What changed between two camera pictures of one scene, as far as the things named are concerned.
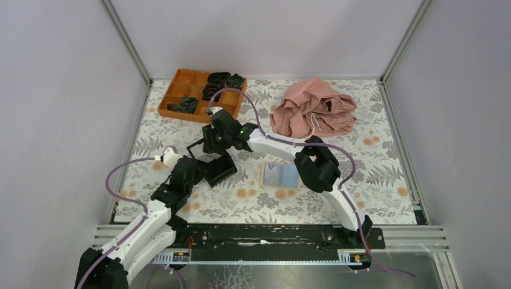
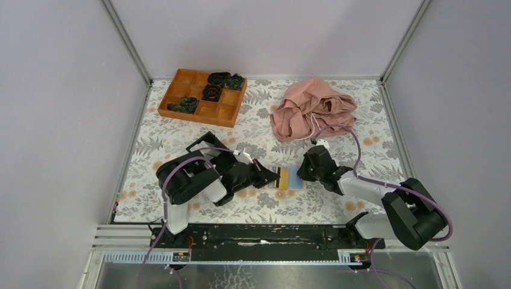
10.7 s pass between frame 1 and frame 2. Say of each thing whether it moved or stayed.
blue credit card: moved
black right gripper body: moved
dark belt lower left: stayed
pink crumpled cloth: stayed
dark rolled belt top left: stayed
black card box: stayed
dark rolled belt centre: stayed
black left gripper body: moved
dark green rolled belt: stayed
